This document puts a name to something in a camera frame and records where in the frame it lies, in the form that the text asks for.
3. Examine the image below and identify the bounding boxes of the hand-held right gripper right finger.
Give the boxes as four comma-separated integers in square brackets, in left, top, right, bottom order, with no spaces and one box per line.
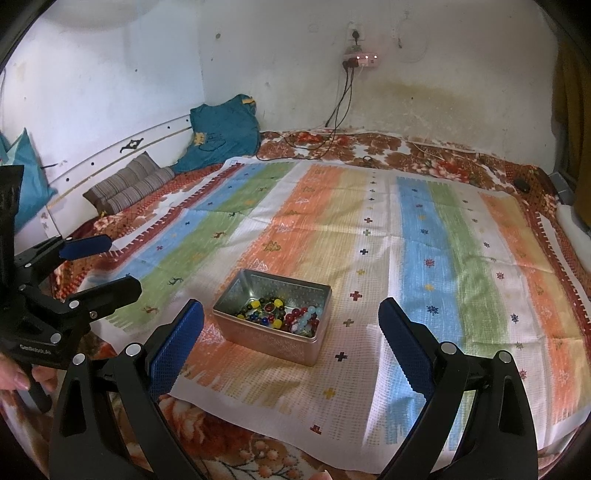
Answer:
[378,298,539,480]

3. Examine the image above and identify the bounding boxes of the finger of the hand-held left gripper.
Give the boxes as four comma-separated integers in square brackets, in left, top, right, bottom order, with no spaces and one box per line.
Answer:
[68,275,142,320]
[59,234,113,260]

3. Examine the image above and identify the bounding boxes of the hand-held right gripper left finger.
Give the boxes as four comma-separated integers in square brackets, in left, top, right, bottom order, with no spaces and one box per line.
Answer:
[48,299,218,480]

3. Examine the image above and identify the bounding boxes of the multicolour bead bracelet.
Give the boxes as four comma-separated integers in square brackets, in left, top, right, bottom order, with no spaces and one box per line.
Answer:
[235,298,287,329]

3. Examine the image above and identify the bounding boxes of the metal tin box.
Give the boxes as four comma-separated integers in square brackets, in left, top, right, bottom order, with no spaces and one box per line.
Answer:
[212,268,333,368]

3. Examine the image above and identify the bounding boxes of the light blue bead bracelet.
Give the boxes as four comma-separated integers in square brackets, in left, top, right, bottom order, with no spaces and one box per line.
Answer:
[292,305,322,336]

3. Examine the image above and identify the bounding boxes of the red bead bracelet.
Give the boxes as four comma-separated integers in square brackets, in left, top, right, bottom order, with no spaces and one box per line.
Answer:
[283,305,318,334]

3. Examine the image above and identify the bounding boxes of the person's left hand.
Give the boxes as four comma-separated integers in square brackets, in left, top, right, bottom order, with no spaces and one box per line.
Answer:
[0,354,32,393]

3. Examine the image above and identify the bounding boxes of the striped brown pillow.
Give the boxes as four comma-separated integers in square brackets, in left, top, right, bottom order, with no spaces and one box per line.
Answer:
[83,151,176,216]

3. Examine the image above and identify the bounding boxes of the colourful striped cloth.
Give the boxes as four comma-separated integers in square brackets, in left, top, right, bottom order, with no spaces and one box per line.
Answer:
[106,157,588,476]

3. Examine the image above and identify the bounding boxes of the teal pillow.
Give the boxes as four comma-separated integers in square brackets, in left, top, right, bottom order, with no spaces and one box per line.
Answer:
[0,128,59,232]

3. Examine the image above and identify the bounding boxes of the white headboard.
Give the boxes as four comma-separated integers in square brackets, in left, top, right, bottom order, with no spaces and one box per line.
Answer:
[0,115,195,243]

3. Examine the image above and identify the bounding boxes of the teal garment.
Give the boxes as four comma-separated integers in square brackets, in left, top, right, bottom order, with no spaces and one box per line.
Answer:
[173,95,262,174]

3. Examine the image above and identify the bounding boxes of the grey box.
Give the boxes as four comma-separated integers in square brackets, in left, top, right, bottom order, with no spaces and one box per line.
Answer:
[549,172,576,205]

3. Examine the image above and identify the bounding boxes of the yellow curtain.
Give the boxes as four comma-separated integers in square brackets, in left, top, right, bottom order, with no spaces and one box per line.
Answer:
[551,37,591,206]

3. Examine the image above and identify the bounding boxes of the white power strip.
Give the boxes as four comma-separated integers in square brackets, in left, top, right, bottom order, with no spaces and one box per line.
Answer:
[341,54,380,71]

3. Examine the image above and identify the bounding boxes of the thin white cable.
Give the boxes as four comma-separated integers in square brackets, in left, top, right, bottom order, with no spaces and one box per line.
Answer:
[410,140,474,157]

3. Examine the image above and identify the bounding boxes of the black cables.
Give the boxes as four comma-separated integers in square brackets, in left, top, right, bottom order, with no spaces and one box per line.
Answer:
[276,68,357,161]

